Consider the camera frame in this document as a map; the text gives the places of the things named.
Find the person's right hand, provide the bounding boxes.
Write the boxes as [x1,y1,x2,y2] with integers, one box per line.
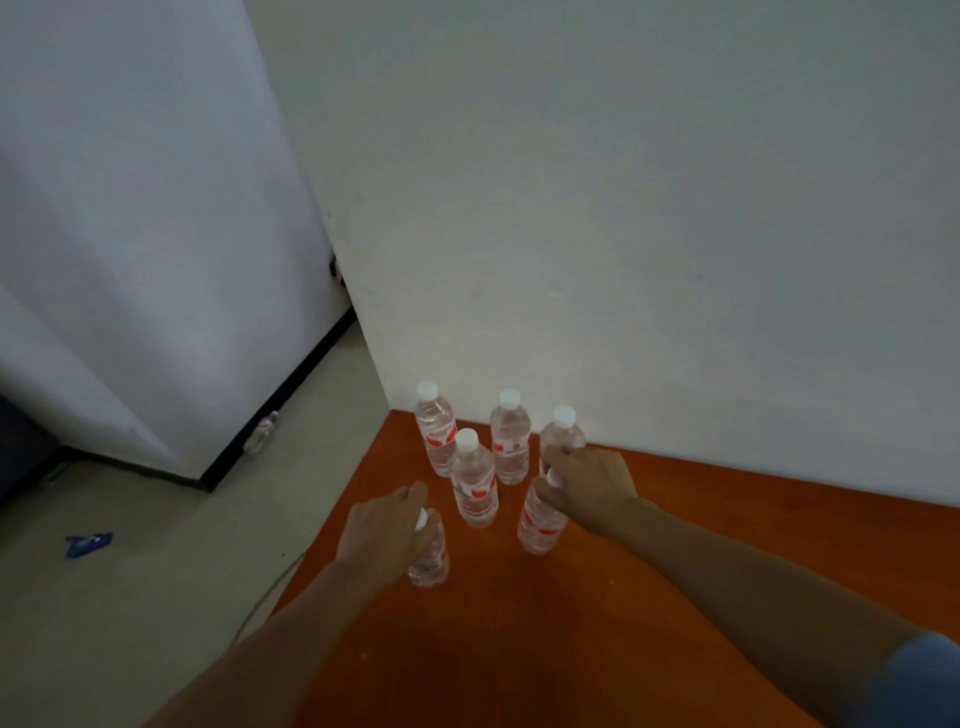
[534,445,640,537]

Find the person's left hand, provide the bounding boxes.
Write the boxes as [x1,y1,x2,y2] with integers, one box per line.
[335,480,442,594]

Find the clear water bottle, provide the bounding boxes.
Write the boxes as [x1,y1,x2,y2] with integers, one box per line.
[407,507,451,588]
[516,466,571,557]
[243,410,281,456]

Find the person's left forearm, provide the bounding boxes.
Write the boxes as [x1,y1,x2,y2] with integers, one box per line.
[141,558,376,728]

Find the person's right forearm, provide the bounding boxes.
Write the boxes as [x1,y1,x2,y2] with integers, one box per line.
[603,496,927,728]

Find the group of clear bottles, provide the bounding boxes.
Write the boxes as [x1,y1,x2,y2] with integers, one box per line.
[414,380,588,530]

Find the blue wrapper scrap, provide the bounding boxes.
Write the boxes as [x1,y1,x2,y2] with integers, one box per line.
[64,531,114,560]

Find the dark grey furniture piece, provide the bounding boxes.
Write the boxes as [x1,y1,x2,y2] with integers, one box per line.
[0,393,67,502]

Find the blue shirt sleeve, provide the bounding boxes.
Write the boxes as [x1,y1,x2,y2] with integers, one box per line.
[843,632,960,728]

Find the thin grey cable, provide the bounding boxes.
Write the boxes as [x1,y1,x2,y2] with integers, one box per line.
[231,551,307,648]

